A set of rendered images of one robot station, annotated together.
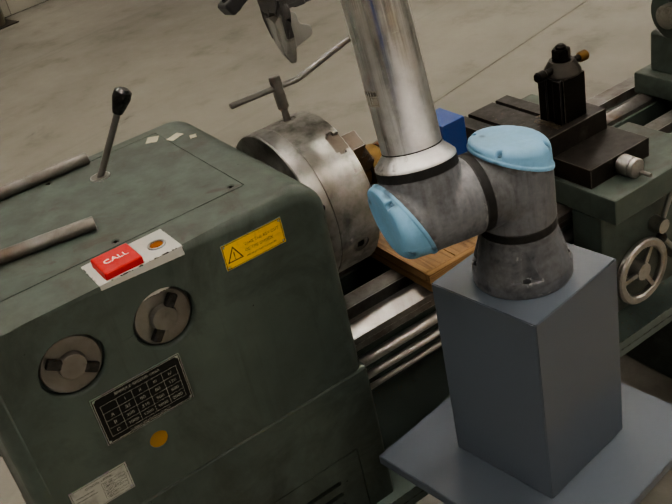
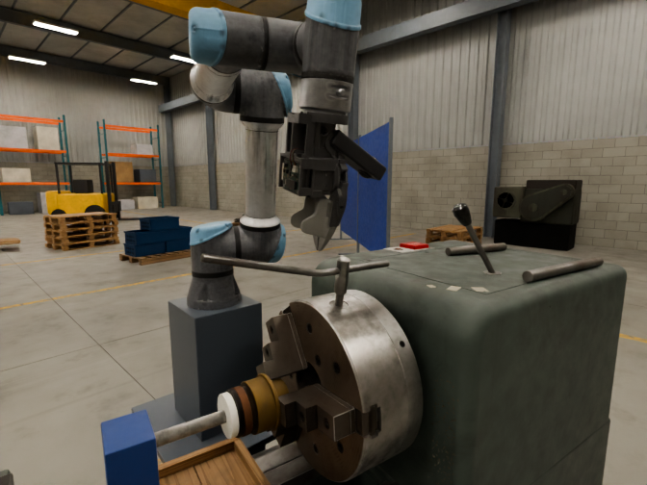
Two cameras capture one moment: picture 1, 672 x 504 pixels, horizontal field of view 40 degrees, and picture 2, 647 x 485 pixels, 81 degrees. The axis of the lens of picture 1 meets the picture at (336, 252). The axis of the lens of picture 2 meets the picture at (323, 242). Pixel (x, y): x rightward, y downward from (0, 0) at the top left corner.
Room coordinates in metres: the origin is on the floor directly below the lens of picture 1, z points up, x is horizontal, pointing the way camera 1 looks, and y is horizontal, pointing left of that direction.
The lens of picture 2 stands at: (2.24, -0.05, 1.44)
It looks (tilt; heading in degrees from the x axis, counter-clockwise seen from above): 9 degrees down; 175
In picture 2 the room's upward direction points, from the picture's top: straight up
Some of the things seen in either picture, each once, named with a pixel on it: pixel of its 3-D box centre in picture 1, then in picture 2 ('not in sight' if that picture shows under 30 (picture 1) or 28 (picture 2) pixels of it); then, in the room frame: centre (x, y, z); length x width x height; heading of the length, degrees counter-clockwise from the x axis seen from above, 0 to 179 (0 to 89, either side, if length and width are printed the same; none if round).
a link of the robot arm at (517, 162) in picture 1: (508, 176); (214, 245); (1.15, -0.26, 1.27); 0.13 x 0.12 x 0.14; 105
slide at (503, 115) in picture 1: (545, 137); not in sight; (1.87, -0.52, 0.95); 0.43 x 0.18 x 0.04; 28
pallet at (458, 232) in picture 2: not in sight; (453, 237); (-5.88, 3.65, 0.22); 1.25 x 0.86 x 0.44; 133
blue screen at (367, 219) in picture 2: not in sight; (358, 195); (-5.21, 1.33, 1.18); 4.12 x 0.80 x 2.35; 2
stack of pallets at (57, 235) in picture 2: not in sight; (82, 230); (-6.83, -4.79, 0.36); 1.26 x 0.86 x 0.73; 142
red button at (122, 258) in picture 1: (117, 263); (414, 246); (1.18, 0.31, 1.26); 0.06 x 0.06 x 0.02; 28
